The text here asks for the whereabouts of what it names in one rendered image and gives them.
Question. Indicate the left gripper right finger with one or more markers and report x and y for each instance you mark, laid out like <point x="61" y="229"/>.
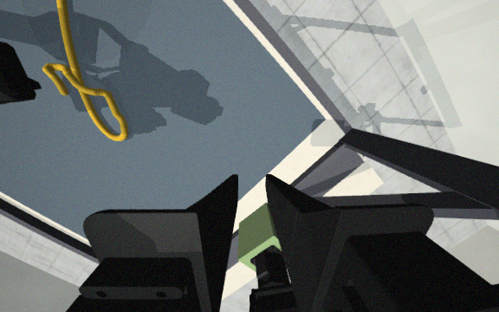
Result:
<point x="312" y="238"/>

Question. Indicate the blue-grey mat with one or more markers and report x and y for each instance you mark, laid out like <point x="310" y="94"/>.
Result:
<point x="202" y="98"/>

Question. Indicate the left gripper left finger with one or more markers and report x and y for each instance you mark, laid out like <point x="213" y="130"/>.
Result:
<point x="203" y="236"/>

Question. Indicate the yellow rope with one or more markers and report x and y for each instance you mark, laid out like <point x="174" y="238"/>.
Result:
<point x="76" y="79"/>

